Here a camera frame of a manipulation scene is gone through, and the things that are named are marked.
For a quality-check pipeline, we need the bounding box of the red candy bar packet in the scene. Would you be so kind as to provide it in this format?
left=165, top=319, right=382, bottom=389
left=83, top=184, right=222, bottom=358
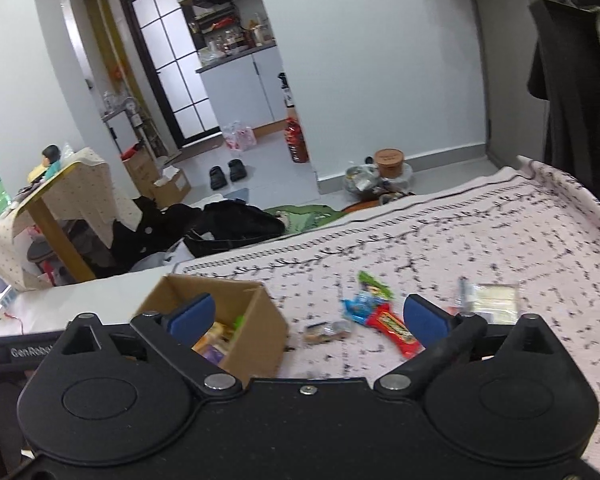
left=366, top=304, right=422, bottom=360

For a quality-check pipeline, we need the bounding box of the clear white cracker pack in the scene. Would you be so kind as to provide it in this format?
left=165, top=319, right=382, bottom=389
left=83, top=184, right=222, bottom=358
left=458, top=278, right=519, bottom=325

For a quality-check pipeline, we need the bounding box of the orange breadstick packet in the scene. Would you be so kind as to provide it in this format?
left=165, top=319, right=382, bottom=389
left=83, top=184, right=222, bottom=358
left=192, top=322, right=233, bottom=354

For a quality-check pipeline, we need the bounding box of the blue candy packet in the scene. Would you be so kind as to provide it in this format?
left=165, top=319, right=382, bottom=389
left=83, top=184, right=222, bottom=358
left=342, top=292, right=389, bottom=326

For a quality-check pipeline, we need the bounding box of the green purple candy packet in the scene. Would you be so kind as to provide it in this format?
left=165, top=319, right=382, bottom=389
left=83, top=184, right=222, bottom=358
left=358, top=271, right=393, bottom=302

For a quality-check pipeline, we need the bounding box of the black clothes pile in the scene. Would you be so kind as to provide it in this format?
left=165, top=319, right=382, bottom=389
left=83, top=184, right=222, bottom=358
left=110, top=197, right=285, bottom=271

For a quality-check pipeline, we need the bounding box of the open cardboard floor box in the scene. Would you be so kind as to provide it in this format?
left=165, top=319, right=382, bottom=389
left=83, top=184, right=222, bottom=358
left=151, top=166, right=192, bottom=209

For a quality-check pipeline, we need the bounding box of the left black slipper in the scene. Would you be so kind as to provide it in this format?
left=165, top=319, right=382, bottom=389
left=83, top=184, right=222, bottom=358
left=209, top=166, right=227, bottom=191

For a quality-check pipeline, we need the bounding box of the black slipper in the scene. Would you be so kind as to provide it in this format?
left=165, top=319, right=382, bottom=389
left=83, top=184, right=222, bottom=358
left=228, top=158, right=247, bottom=182
left=209, top=166, right=227, bottom=191

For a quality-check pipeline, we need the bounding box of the table with dotted cloth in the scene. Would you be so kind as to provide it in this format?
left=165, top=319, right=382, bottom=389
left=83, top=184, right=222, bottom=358
left=0, top=148, right=142, bottom=292

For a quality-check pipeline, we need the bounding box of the right black slipper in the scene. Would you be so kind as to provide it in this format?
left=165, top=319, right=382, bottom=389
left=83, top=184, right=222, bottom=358
left=228, top=158, right=247, bottom=182

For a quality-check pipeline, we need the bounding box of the clear plastic floor bag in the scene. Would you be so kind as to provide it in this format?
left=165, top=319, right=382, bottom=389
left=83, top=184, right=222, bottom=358
left=343, top=162, right=413, bottom=200

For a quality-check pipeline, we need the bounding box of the wooden lid jar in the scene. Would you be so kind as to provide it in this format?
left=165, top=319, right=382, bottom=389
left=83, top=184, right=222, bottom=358
left=374, top=148, right=404, bottom=179

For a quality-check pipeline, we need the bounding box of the pink white plastic bag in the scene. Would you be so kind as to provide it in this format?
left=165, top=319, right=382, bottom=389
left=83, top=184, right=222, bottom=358
left=221, top=120, right=257, bottom=153

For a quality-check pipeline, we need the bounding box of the white kitchen cabinet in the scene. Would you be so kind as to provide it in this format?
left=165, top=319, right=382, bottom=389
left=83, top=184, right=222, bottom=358
left=197, top=44, right=287, bottom=128

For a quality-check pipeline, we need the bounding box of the hanging dark coat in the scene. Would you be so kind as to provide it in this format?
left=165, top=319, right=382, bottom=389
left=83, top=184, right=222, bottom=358
left=528, top=0, right=600, bottom=200

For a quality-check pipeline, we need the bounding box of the dark framed glass door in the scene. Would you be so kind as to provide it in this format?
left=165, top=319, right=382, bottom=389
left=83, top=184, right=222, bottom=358
left=121, top=0, right=220, bottom=148

